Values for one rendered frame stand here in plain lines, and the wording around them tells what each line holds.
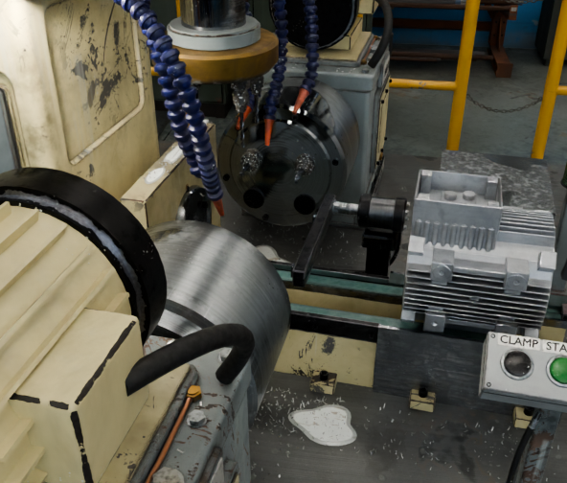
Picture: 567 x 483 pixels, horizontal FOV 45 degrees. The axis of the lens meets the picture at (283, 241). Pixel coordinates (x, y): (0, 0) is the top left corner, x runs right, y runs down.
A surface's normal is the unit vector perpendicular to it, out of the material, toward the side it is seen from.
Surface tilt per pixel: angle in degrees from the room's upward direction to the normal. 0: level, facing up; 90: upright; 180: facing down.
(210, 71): 90
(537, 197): 0
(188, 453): 0
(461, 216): 90
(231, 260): 32
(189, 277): 17
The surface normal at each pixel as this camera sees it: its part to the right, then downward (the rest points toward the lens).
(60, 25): 0.97, 0.13
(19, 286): 0.51, -0.66
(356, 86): -0.25, 0.51
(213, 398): 0.00, -0.85
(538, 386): -0.14, -0.42
